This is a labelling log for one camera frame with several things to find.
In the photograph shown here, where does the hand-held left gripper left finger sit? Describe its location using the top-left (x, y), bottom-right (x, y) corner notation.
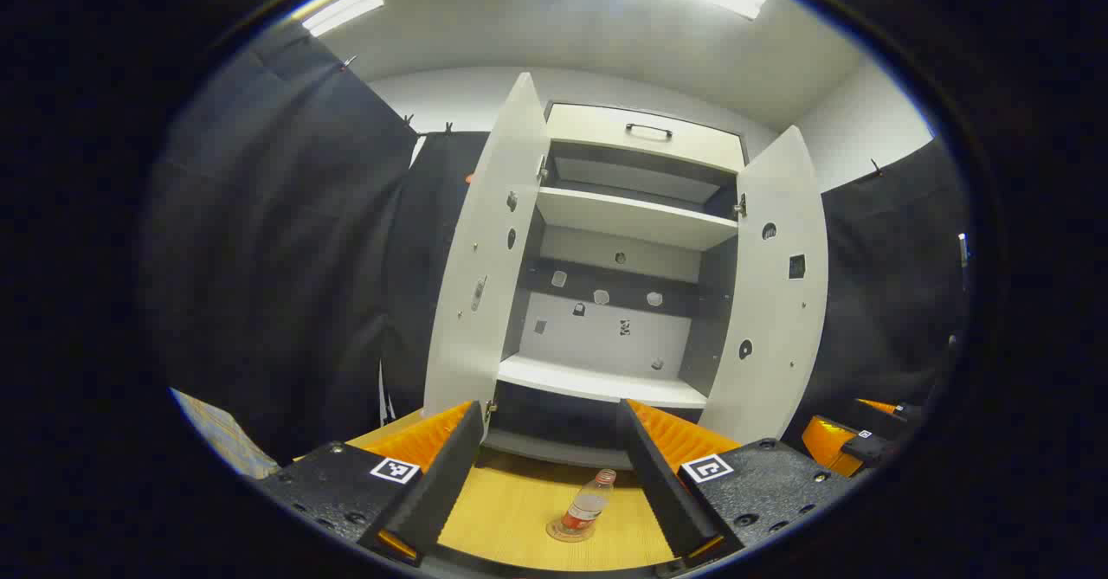
top-left (255, 400), bottom-right (486, 567)

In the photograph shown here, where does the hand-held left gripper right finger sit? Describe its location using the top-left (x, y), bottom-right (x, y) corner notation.
top-left (616, 399), bottom-right (858, 567)

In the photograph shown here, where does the clear plastic water bottle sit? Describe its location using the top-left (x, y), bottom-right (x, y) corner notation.
top-left (545, 468), bottom-right (617, 544)

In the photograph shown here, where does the grey cabinet door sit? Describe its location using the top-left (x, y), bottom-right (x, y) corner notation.
top-left (422, 73), bottom-right (551, 420)
top-left (699, 125), bottom-right (829, 446)

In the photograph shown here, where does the grey cabinet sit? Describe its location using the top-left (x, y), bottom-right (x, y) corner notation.
top-left (485, 101), bottom-right (747, 469)

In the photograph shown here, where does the black backdrop cloth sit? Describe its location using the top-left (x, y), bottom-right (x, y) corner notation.
top-left (143, 21), bottom-right (970, 467)

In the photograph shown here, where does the grey cabinet drawer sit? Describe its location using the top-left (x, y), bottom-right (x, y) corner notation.
top-left (545, 103), bottom-right (747, 173)

